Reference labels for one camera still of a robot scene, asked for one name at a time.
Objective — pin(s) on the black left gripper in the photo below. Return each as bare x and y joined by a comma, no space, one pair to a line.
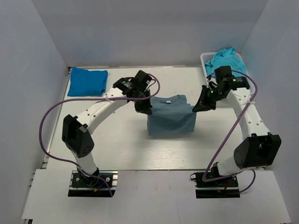
143,102

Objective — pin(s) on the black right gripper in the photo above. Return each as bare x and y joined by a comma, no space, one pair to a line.
206,99

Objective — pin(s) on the grey-blue t shirt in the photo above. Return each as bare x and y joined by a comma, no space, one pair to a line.
171,115

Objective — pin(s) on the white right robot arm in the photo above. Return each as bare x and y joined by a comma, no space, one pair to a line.
259,146

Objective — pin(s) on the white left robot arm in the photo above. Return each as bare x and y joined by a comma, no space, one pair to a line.
77,130

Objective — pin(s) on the crumpled turquoise t shirt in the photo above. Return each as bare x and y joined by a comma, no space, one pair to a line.
225,57

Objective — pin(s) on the white plastic basket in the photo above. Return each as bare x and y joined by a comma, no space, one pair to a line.
206,57

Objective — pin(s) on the folded bright blue t shirt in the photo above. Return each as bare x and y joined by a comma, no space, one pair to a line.
85,83

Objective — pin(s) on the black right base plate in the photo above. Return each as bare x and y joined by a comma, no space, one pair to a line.
226,188

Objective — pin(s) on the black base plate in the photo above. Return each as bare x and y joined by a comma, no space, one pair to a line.
96,188
226,188

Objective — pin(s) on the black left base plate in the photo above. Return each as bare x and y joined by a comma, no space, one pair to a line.
96,188

